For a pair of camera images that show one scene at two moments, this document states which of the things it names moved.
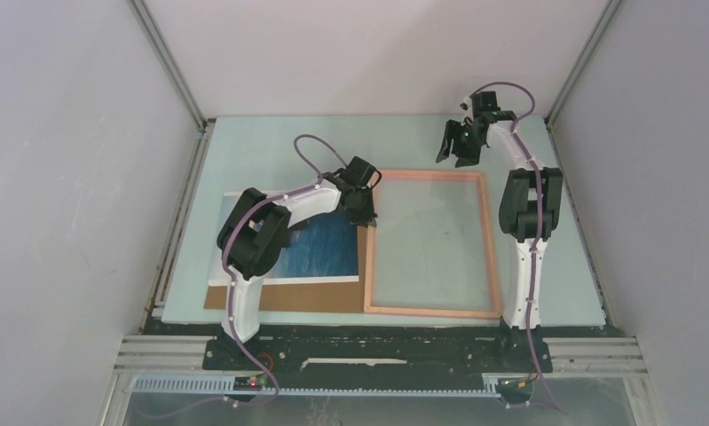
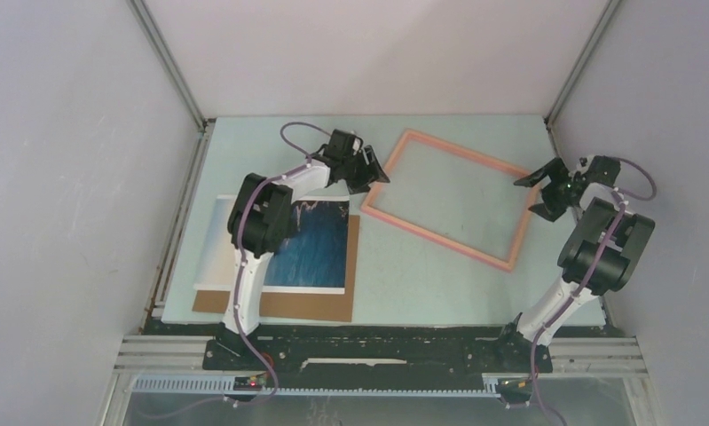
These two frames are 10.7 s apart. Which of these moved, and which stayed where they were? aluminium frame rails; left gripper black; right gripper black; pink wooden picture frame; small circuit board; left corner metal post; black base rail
Moved: right gripper black; pink wooden picture frame; left gripper black
Stayed: left corner metal post; small circuit board; black base rail; aluminium frame rails
